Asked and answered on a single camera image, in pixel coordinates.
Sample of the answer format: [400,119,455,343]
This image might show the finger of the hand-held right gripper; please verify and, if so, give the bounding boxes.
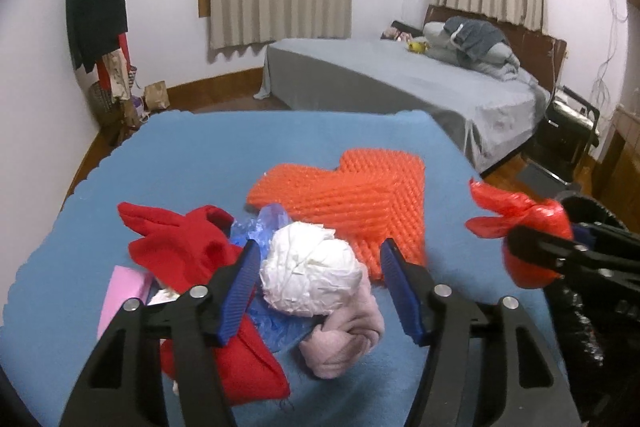
[570,219,640,258]
[506,224,640,288]

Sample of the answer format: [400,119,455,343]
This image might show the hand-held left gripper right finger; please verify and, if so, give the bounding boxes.
[380,238,583,427]

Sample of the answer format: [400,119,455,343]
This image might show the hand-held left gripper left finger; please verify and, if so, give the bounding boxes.
[59,239,263,427]

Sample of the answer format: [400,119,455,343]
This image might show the red plastic bag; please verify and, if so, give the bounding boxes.
[465,178,575,290]

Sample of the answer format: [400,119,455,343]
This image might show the blue plastic bag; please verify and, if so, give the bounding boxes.
[227,203,321,353]

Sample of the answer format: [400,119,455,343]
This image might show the white plastic ball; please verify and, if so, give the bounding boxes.
[259,222,363,319]

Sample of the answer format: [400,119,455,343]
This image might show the pale knotted cloth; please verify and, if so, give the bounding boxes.
[298,267,386,380]

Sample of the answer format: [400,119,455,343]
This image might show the red cloth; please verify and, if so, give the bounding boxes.
[117,203,292,405]

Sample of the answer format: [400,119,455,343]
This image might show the black lined trash bin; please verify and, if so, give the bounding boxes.
[542,192,640,427]

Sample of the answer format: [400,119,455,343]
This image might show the pink sponge block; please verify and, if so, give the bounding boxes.
[96,264,153,340]

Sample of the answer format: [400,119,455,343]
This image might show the grey floor mat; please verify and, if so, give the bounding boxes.
[515,162,583,198]

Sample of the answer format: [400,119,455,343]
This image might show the white paper scrap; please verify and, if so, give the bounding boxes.
[147,288,181,307]

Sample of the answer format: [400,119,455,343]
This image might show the brown wooden wardrobe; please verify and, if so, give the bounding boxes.
[592,104,640,208]

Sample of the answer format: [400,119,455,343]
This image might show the orange mesh wrap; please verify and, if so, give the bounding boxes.
[246,148,427,282]

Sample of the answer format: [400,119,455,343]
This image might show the black cart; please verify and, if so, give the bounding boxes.
[530,86,601,180]

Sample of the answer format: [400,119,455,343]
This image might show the blue blanket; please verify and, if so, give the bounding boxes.
[0,109,556,427]

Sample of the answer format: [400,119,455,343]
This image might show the brown wooden headboard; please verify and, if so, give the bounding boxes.
[424,4,568,92]

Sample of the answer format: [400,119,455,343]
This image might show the brown paper bag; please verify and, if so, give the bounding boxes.
[144,81,170,112]

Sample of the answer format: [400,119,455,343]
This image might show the bed with grey sheet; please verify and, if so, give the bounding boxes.
[254,38,551,175]

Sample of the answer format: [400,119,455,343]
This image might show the dark grey blanket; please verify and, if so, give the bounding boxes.
[444,17,508,60]

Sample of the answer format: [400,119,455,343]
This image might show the grey folded duvet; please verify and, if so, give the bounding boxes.
[422,21,522,80]

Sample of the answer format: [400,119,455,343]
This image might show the woven basket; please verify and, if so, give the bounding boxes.
[90,67,138,128]

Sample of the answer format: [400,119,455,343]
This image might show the red garment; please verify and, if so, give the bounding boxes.
[97,32,132,92]

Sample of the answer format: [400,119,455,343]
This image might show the black coat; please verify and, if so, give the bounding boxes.
[66,0,130,74]

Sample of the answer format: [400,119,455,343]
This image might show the white wall cables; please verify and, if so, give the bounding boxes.
[590,0,628,118]

